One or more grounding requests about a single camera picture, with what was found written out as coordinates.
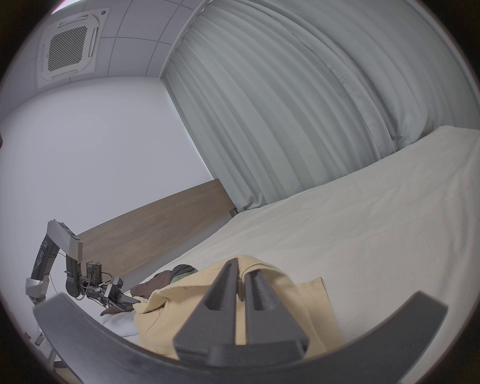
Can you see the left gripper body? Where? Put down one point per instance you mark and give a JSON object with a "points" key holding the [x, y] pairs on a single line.
{"points": [[96, 293]]}

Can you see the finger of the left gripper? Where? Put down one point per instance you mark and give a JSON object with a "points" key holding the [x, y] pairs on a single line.
{"points": [[129, 300]]}

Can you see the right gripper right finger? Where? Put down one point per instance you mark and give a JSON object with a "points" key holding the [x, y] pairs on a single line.
{"points": [[270, 322]]}

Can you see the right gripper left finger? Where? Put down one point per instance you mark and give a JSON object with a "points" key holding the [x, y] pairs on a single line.
{"points": [[212, 318]]}

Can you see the beige shorts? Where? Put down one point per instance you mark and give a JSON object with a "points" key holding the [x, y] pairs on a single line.
{"points": [[300, 307]]}

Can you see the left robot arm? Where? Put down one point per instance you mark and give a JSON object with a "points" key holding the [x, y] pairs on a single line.
{"points": [[60, 236]]}

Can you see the bed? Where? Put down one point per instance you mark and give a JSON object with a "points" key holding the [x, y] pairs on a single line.
{"points": [[356, 225]]}

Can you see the pale grey garment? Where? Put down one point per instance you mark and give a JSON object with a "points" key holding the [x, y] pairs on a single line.
{"points": [[120, 322]]}

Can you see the dark brown garment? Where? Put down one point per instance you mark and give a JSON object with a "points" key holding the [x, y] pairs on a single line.
{"points": [[152, 287]]}

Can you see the black and olive garment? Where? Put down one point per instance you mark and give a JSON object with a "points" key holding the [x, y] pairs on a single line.
{"points": [[185, 273]]}

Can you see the pale green curtain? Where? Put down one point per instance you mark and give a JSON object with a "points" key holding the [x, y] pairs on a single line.
{"points": [[262, 131], [412, 75]]}

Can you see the white ceiling air conditioner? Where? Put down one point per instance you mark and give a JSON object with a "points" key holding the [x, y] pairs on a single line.
{"points": [[69, 45]]}

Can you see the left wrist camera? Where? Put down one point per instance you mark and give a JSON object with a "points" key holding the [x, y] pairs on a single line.
{"points": [[115, 287]]}

